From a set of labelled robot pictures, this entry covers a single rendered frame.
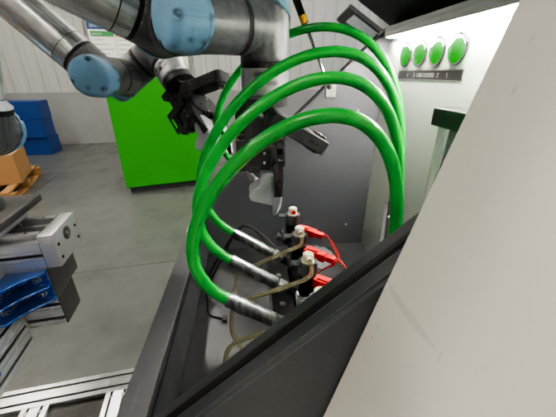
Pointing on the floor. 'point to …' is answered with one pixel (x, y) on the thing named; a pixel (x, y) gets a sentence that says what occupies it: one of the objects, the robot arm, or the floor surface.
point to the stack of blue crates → (37, 127)
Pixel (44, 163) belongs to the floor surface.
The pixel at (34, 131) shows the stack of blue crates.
